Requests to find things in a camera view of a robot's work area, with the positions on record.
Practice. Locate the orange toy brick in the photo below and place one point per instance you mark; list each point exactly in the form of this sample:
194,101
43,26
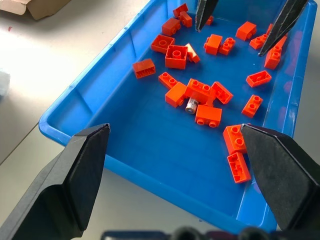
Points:
258,42
200,89
258,79
208,115
246,30
144,68
281,42
238,168
222,92
162,43
168,79
213,45
252,106
171,26
176,57
185,19
233,140
227,46
175,95
193,54
269,29
272,59
179,9
210,20

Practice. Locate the brown cardboard box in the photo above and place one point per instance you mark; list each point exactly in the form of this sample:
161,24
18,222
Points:
37,7

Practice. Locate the blue plastic bin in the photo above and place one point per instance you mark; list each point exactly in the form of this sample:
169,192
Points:
155,150

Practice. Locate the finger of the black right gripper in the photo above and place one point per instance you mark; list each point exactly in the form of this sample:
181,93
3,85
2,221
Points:
203,13
282,27

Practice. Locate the small silver battery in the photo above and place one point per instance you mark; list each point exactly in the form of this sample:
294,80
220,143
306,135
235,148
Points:
191,106

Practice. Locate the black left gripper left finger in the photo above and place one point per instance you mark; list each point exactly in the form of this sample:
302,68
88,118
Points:
62,190

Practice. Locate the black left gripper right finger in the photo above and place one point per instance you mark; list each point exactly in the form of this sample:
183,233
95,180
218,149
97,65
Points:
282,175

